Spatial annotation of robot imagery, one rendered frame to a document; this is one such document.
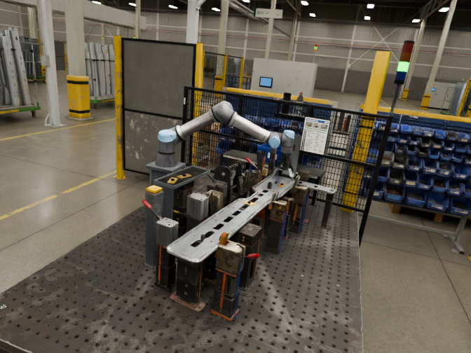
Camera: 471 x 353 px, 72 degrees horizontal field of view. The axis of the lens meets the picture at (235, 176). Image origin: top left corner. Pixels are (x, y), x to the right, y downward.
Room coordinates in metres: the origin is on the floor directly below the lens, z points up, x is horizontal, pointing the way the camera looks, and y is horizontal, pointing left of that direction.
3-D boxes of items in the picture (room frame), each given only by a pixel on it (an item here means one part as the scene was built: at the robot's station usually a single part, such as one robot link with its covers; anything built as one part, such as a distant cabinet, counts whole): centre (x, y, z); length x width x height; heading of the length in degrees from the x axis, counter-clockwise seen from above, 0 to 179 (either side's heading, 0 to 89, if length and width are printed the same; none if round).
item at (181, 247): (1.84, -0.10, 1.00); 1.38 x 0.22 x 0.02; 155
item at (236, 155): (2.76, -0.31, 1.01); 0.90 x 0.22 x 0.03; 65
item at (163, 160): (2.16, 0.49, 1.15); 0.15 x 0.15 x 0.10
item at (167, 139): (2.16, 0.49, 1.27); 0.13 x 0.12 x 0.14; 177
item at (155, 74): (4.44, 1.15, 1.00); 1.34 x 0.14 x 2.00; 73
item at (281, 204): (1.84, -0.29, 0.87); 0.12 x 0.09 x 0.35; 65
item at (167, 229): (1.40, 0.30, 0.88); 0.11 x 0.10 x 0.36; 65
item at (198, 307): (1.29, 0.17, 0.84); 0.18 x 0.06 x 0.29; 65
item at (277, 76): (9.05, -0.99, 1.22); 1.60 x 0.54 x 2.45; 73
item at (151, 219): (1.56, 0.41, 0.92); 0.08 x 0.08 x 0.44; 65
